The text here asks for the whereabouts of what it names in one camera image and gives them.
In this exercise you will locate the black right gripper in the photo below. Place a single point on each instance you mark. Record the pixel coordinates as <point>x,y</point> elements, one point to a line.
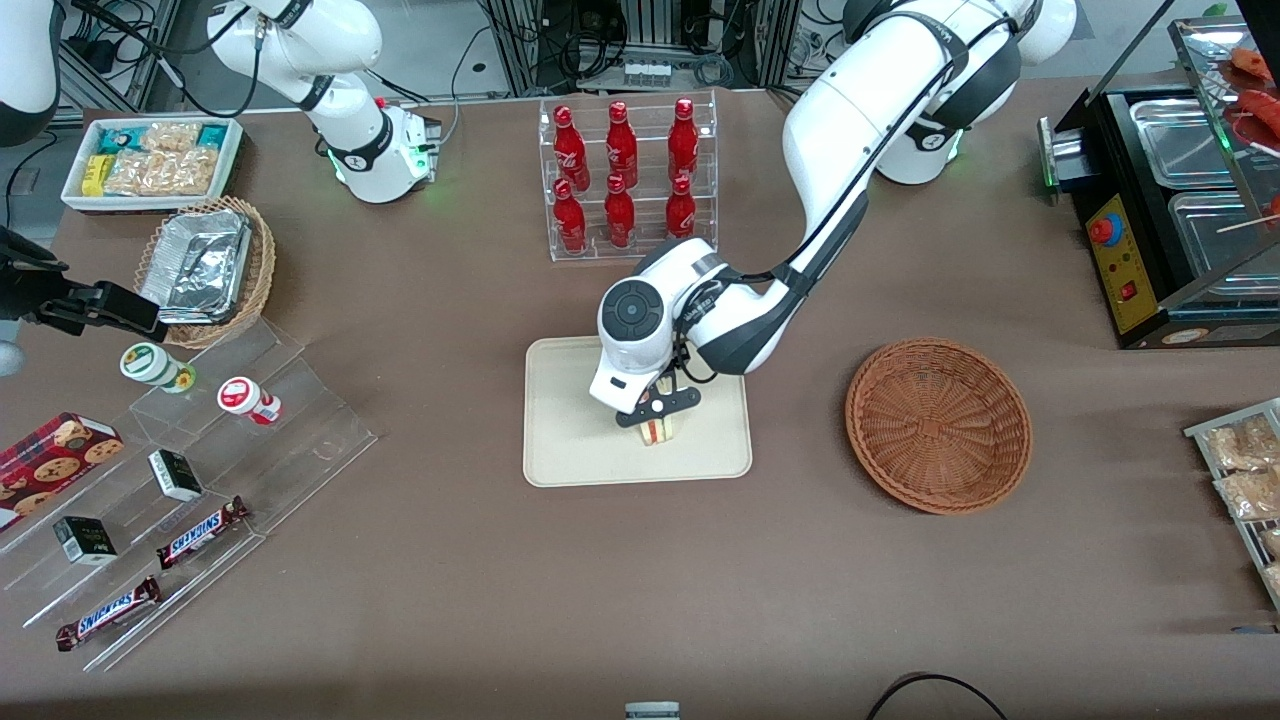
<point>28,296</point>

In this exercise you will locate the triangular sandwich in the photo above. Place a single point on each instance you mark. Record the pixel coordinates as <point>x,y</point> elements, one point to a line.
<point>660,434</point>

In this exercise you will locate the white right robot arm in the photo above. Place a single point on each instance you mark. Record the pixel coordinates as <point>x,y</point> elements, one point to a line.
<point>365,150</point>

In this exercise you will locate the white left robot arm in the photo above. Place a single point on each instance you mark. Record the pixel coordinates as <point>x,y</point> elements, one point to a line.
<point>850,120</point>

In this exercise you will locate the cream plastic tray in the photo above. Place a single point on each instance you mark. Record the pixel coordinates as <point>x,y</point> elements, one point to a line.
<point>570,440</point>

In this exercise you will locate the light wicker basket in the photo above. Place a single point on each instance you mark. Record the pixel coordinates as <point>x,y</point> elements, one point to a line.
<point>262,270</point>

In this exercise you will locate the brown round wicker basket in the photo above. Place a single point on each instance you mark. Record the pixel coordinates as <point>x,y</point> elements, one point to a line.
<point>940,425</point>

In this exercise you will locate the green lid yogurt cup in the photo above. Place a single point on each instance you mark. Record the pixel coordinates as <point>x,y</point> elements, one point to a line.
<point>148,363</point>

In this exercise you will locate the silver foil container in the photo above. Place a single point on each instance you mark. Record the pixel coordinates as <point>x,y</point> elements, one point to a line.
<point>200,265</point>

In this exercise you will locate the white rectangular snack box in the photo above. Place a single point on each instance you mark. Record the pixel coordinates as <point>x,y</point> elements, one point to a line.
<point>75,195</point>

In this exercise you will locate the yellow snack packet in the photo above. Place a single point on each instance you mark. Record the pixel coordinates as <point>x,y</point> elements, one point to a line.
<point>97,175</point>

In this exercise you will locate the red cookie box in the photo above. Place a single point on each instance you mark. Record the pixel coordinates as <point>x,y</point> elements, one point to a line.
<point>55,460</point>

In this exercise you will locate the large rice cracker bag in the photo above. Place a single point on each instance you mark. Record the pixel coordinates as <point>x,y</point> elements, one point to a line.
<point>165,172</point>

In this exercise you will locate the red lid yogurt cup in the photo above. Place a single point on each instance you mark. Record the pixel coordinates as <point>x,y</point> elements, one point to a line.
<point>242,396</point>

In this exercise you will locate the green snack packet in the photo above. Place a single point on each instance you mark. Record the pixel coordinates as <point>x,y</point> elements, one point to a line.
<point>120,140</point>

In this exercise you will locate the small black carton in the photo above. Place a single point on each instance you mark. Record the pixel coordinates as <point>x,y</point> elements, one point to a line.
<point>175,475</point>
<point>85,540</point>

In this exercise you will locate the red cola bottle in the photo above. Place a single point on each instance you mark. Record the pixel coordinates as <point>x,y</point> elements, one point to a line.
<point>619,218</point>
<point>680,215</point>
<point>569,222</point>
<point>570,150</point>
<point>621,148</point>
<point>683,142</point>

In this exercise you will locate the small rice cracker bag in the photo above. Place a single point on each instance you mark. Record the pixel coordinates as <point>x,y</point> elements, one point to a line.
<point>170,137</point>

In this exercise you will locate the teal snack packet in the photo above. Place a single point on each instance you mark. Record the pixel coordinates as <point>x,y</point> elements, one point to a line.
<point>212,135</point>

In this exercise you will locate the clear acrylic stepped stand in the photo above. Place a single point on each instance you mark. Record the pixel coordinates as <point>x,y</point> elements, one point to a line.
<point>300,430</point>

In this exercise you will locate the clear acrylic bottle rack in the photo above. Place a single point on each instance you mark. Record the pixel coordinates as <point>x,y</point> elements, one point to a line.
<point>645,165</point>

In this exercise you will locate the Snickers chocolate bar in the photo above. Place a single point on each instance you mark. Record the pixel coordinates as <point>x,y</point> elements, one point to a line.
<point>200,533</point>
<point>108,613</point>

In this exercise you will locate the small grey device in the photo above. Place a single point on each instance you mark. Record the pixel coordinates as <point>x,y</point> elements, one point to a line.
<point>652,711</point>

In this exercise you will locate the white power strip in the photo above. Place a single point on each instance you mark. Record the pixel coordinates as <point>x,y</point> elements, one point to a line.
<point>647,74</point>

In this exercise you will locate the black food warmer appliance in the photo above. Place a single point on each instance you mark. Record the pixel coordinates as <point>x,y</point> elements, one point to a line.
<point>1120,255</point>

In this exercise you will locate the clear cracker snack pack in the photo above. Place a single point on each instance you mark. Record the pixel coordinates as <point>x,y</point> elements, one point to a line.
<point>1250,493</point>
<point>1273,578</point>
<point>1270,542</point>
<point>1245,445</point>

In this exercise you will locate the wooden skewer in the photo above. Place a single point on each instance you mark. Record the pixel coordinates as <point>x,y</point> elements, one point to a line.
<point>1245,225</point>

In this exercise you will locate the red sausage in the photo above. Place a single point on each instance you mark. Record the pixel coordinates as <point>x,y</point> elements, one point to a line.
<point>1255,62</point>
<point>1262,110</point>

